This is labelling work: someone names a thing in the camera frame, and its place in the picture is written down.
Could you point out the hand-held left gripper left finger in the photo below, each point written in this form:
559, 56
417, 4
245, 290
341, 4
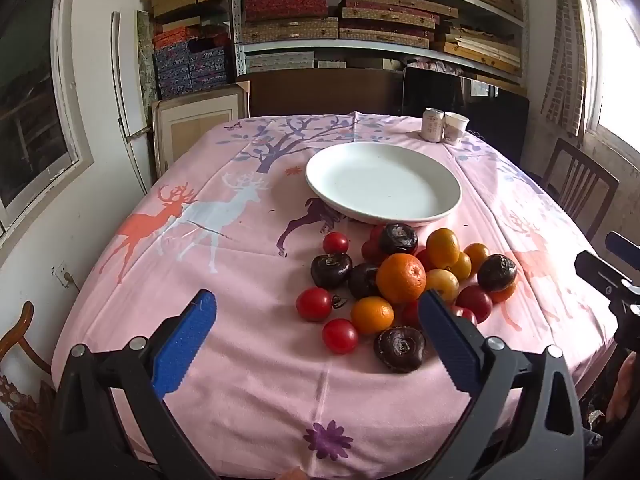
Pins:
185, 345

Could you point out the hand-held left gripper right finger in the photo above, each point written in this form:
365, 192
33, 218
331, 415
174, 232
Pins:
447, 345

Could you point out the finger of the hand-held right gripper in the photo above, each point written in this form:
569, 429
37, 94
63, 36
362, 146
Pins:
622, 246
597, 267

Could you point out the red cherry tomato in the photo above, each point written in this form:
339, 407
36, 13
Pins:
424, 259
313, 304
375, 233
465, 314
411, 314
340, 336
335, 243

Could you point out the small yellow mandarin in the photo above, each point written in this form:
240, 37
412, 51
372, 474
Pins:
462, 267
442, 284

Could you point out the small orange mandarin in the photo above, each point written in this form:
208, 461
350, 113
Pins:
504, 296

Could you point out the large orange mandarin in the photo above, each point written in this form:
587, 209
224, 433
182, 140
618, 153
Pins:
401, 278

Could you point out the white oval plate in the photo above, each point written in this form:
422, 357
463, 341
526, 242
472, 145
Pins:
382, 185

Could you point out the person's right hand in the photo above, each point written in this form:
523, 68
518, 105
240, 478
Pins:
620, 392

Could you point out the dark wooden slatted chair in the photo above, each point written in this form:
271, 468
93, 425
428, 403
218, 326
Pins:
600, 180

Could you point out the pink printed tablecloth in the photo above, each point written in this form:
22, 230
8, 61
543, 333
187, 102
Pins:
250, 385

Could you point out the dried tomato stem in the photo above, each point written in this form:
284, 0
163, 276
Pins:
340, 303

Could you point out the carved wooden chair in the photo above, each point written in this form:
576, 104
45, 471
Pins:
25, 320

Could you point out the black panel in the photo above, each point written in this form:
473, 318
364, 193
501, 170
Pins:
500, 125

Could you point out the bright white framed window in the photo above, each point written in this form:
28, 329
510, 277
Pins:
617, 60

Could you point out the beige curtain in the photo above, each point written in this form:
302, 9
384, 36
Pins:
565, 60

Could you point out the white paper cup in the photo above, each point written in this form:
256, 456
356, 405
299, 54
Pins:
455, 127

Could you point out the white drink can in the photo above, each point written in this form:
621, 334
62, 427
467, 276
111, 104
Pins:
433, 125

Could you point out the beige flat carton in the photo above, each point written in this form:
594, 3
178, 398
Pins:
200, 125

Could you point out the white leaning board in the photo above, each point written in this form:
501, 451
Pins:
122, 110

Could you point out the pink cloth bundle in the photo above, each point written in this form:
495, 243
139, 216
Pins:
432, 66

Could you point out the stack of blue floral boxes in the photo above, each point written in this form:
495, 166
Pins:
190, 67

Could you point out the brown wooden board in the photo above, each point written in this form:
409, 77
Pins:
325, 92

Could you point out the grey marble slab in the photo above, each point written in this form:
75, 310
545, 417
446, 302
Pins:
146, 60

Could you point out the orange patterned box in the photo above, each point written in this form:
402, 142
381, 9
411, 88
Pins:
172, 37

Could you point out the white metal shelf rack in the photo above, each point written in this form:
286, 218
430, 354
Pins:
280, 46

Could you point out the stacks of red tan boxes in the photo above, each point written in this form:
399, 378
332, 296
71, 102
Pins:
385, 15

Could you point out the white wall socket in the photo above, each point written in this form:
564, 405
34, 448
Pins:
62, 275

